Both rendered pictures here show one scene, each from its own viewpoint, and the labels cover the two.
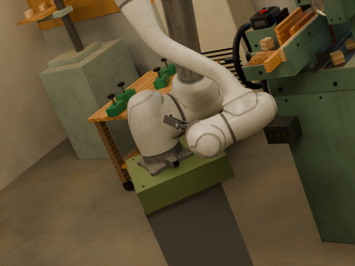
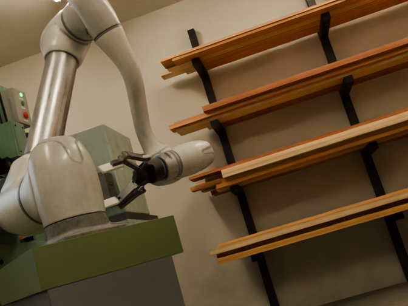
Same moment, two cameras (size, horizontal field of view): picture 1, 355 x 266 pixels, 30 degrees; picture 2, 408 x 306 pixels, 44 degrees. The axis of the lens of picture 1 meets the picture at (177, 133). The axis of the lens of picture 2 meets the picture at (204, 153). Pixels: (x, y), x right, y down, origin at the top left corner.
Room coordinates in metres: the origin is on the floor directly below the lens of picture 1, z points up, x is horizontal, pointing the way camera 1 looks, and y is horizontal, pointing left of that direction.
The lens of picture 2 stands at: (2.72, 1.30, 0.57)
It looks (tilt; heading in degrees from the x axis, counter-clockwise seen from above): 11 degrees up; 236
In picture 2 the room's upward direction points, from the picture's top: 16 degrees counter-clockwise
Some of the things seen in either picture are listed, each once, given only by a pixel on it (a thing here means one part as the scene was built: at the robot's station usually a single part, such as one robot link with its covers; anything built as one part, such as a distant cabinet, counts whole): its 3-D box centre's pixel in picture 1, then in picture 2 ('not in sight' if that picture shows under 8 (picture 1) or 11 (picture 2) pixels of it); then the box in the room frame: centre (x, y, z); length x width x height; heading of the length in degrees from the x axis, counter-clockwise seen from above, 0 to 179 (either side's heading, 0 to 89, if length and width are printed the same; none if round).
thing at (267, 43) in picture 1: (267, 43); not in sight; (2.46, -0.45, 0.92); 0.04 x 0.03 x 0.04; 114
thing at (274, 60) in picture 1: (305, 31); not in sight; (2.42, -0.59, 0.92); 0.62 x 0.02 x 0.04; 136
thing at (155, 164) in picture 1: (164, 154); (85, 231); (2.30, 0.07, 0.72); 0.22 x 0.18 x 0.06; 15
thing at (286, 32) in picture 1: (297, 26); not in sight; (2.49, -0.59, 0.93); 0.19 x 0.02 x 0.05; 136
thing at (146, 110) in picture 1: (151, 119); (63, 180); (2.33, 0.07, 0.86); 0.18 x 0.16 x 0.22; 104
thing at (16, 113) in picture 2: not in sight; (16, 108); (2.17, -0.80, 1.40); 0.10 x 0.06 x 0.16; 46
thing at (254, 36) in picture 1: (270, 32); not in sight; (2.60, -0.50, 0.91); 0.15 x 0.14 x 0.09; 136
